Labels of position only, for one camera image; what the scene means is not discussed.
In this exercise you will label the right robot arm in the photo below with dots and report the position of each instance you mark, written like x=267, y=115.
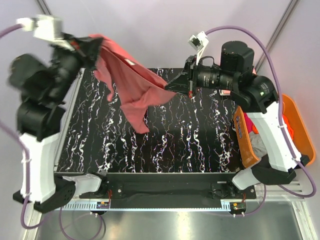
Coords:
x=258, y=98

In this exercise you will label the salmon red t shirt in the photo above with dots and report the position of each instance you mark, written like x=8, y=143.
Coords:
x=137, y=86

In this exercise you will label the grey t shirt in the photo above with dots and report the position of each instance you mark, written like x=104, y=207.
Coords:
x=257, y=144

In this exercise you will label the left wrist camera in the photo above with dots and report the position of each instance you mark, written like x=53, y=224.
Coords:
x=45, y=27

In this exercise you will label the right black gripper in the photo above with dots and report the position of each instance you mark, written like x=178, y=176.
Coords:
x=189, y=77

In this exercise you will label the orange plastic basket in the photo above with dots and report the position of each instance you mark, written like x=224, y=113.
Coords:
x=301, y=137

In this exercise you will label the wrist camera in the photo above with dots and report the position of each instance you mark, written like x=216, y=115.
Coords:
x=199, y=42
x=45, y=27

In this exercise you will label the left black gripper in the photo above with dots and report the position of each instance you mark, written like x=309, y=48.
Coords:
x=81, y=50

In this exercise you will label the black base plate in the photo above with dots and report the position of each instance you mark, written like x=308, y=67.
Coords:
x=217, y=185

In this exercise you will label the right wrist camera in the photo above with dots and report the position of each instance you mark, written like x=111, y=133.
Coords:
x=199, y=42

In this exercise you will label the orange t shirt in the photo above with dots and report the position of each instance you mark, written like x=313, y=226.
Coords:
x=289, y=128

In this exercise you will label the folded light pink t shirt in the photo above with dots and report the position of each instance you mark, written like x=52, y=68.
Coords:
x=226, y=92

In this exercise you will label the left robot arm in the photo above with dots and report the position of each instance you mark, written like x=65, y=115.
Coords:
x=43, y=89

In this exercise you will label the magenta t shirt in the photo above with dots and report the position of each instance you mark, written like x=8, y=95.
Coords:
x=248, y=122

